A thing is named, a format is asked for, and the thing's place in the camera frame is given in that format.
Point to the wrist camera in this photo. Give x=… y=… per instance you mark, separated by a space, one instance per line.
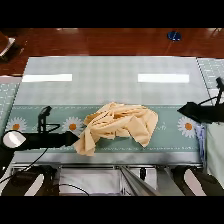
x=43 y=113
x=219 y=87

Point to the blue round object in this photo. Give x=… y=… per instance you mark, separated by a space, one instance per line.
x=174 y=36

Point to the silver frame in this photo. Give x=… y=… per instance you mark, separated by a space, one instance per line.
x=136 y=183

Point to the blue and white garment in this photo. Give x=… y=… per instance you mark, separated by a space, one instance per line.
x=201 y=140

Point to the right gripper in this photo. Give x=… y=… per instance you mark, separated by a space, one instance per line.
x=200 y=112

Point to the pale yellow shirt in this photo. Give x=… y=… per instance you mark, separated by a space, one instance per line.
x=116 y=125

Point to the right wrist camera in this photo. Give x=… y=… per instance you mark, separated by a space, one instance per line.
x=219 y=87

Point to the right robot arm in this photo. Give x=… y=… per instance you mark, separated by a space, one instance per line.
x=186 y=180

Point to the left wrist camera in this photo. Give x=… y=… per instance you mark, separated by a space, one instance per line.
x=43 y=113

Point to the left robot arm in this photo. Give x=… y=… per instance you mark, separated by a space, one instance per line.
x=33 y=140

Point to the pale green garment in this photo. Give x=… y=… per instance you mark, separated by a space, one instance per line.
x=216 y=150

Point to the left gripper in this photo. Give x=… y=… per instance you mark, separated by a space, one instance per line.
x=66 y=138

